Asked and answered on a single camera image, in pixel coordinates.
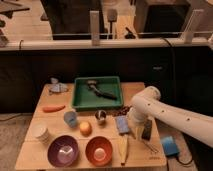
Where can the purple bowl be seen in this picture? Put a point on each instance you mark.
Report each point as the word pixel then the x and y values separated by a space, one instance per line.
pixel 63 151

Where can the orange round fruit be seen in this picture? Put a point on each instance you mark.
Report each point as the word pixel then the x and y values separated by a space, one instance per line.
pixel 85 128

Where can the orange carrot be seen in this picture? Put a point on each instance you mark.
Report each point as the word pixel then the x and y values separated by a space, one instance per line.
pixel 50 109

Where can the yellow corn cob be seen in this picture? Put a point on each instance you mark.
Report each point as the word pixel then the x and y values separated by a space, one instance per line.
pixel 123 148

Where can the black rectangular block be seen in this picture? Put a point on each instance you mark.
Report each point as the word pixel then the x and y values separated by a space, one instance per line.
pixel 147 130

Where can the small metal cup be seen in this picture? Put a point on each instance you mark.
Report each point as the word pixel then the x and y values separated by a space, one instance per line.
pixel 100 116

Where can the blue box on floor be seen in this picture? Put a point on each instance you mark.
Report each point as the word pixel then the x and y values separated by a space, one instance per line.
pixel 169 146

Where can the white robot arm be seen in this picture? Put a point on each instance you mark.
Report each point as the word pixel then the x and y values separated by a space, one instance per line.
pixel 198 126

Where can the bunch of dark grapes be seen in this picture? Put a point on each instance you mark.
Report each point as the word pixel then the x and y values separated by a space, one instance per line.
pixel 123 111

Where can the orange bowl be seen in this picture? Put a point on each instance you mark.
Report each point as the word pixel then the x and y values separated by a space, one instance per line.
pixel 99 151

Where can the light blue cup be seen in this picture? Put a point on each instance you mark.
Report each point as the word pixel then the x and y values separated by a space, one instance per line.
pixel 70 118

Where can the green plastic tray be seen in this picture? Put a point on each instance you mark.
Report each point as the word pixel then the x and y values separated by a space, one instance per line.
pixel 93 93

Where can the wooden table board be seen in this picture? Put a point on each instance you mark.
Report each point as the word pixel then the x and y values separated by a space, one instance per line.
pixel 48 123

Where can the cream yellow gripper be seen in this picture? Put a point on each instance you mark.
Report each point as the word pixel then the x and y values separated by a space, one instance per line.
pixel 139 129

